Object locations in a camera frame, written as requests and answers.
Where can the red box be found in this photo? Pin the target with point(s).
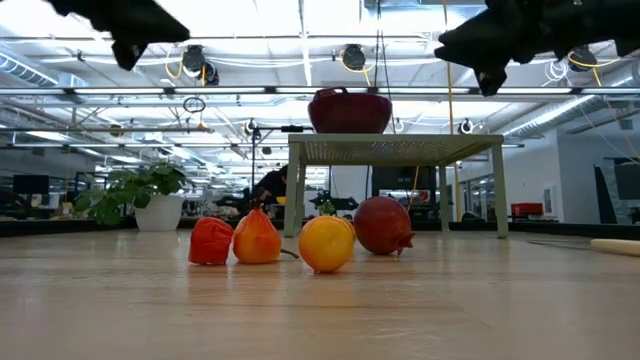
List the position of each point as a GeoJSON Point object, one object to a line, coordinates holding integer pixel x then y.
{"type": "Point", "coordinates": [527, 209]}

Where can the person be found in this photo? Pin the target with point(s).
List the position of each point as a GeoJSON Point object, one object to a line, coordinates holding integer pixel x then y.
{"type": "Point", "coordinates": [272, 187]}

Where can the small black ceiling reel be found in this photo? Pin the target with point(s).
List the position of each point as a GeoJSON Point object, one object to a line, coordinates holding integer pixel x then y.
{"type": "Point", "coordinates": [466, 126]}
{"type": "Point", "coordinates": [251, 127]}

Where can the small orange toy pear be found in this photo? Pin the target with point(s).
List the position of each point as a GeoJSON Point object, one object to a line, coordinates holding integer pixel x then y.
{"type": "Point", "coordinates": [256, 240]}

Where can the small red toy fruit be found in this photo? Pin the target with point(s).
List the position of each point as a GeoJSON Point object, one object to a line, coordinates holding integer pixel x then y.
{"type": "Point", "coordinates": [210, 242]}

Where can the dark cabinet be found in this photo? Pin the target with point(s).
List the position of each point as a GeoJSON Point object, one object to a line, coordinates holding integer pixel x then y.
{"type": "Point", "coordinates": [395, 180]}

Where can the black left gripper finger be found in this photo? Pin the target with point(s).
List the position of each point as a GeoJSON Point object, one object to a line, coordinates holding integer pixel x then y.
{"type": "Point", "coordinates": [135, 17]}
{"type": "Point", "coordinates": [150, 37]}

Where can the purple plastic colander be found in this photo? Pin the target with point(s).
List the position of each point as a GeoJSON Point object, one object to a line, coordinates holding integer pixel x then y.
{"type": "Point", "coordinates": [350, 115]}

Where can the pale green perforated metal shelf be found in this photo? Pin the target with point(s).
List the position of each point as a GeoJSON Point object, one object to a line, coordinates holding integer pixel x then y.
{"type": "Point", "coordinates": [390, 147]}

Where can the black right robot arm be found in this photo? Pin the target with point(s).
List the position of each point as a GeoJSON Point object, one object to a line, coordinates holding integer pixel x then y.
{"type": "Point", "coordinates": [622, 25]}

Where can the black metal table frame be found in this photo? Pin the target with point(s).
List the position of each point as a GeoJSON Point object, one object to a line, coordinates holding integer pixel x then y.
{"type": "Point", "coordinates": [50, 227]}

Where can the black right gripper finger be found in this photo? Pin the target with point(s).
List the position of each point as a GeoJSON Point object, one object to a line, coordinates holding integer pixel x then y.
{"type": "Point", "coordinates": [500, 27]}
{"type": "Point", "coordinates": [487, 65]}

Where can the small yellow-orange toy fruit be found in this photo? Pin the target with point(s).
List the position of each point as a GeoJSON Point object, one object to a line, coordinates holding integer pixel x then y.
{"type": "Point", "coordinates": [325, 245]}

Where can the green plant in white pot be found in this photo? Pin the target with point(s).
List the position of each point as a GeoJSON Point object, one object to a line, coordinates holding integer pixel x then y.
{"type": "Point", "coordinates": [157, 212]}

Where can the black robot with green light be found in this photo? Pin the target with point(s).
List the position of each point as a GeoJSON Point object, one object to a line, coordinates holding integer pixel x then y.
{"type": "Point", "coordinates": [340, 202]}

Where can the dark red toy pomegranate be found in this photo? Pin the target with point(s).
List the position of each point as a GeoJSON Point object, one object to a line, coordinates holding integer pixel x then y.
{"type": "Point", "coordinates": [382, 225]}

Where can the black monitor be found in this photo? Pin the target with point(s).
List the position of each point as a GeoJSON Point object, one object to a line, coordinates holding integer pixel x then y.
{"type": "Point", "coordinates": [31, 184]}

